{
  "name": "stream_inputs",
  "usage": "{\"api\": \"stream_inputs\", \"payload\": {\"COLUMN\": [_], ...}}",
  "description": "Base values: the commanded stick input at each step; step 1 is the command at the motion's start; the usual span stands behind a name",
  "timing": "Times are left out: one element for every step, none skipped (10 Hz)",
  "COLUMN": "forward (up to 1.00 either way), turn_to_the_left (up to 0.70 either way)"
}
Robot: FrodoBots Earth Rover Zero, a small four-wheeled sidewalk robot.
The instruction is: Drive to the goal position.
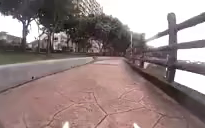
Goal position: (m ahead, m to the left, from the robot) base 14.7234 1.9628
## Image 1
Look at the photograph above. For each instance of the red paved path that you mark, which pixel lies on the red paved path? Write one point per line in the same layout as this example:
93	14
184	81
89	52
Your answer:
100	96

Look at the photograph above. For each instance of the row of trees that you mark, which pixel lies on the row of trees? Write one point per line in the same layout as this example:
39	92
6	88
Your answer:
103	30

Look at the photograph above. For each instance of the pole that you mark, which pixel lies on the pole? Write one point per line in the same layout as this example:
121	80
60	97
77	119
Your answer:
131	43

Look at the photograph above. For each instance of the white building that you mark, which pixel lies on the white building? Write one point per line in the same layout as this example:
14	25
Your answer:
58	40

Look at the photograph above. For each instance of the tall building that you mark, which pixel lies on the tall building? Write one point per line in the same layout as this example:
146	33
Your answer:
88	6

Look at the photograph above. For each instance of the robot's own part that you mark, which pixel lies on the robot's own part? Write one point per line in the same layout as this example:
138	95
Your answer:
136	125
65	124

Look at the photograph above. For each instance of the wooden railing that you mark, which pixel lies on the wooden railing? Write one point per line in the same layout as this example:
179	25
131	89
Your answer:
171	50

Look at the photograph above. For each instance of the grass verge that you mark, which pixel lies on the grass verge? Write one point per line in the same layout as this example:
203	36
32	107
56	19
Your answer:
16	57

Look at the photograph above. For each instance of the dark kerb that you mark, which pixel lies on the dark kerb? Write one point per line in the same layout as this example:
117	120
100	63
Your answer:
190	96

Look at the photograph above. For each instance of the low house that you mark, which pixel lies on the low house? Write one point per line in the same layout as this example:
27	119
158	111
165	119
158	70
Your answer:
3	37

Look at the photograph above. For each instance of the low concrete wall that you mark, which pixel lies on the low concrete wall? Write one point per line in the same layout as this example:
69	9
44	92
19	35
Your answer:
23	75

